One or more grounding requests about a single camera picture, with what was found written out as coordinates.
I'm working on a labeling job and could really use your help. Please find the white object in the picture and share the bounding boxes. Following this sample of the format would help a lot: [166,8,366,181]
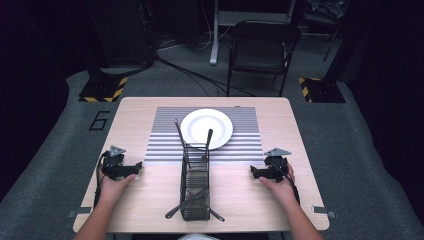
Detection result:
[177,233,222,240]

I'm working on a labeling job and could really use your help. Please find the grey striped placemat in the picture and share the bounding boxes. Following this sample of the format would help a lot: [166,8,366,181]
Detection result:
[143,106,265,166]

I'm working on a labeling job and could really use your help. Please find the person's right hand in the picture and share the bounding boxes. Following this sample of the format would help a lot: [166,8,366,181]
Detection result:
[259,163,300,208]

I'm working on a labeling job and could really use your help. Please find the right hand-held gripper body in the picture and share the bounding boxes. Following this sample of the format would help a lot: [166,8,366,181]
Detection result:
[264,147,293,183]

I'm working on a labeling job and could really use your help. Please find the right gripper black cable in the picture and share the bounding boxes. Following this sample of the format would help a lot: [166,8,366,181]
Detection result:
[277,164,301,205]

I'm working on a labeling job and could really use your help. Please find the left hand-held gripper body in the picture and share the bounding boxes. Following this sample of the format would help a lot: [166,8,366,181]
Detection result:
[101,145,136,182]

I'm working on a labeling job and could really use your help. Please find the grey metal table bracket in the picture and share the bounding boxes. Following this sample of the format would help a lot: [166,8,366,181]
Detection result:
[67,206,93,219]
[311,204,337,220]

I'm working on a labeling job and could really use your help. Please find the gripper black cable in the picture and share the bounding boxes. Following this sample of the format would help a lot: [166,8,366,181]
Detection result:
[277,164,301,205]
[93,150,111,208]

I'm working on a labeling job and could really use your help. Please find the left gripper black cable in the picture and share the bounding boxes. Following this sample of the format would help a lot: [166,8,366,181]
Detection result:
[93,150,111,208]

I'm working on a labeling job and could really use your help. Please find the white desk frame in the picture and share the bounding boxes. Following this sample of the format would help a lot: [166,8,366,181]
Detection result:
[209,0,298,66]

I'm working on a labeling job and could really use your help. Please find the black folding chair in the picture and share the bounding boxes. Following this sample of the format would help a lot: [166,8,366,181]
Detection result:
[226,19,302,98]

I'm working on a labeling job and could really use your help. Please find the black floor cables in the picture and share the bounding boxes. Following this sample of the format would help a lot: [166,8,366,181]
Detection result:
[155,55,256,98]

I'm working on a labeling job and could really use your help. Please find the slim metal utensil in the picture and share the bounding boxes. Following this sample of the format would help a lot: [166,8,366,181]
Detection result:
[201,128,214,163]

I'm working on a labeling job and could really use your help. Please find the person's left hand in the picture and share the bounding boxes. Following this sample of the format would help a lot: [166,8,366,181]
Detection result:
[98,173,137,207]

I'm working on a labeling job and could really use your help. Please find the black stand with striped base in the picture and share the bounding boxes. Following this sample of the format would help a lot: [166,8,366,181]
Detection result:
[78,0,129,104]
[298,0,355,104]

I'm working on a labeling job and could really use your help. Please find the white plate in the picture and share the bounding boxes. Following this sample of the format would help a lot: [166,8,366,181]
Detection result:
[180,108,234,151]

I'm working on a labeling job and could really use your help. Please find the black wire cutlery caddy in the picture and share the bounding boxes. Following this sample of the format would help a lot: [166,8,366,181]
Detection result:
[179,142,212,222]

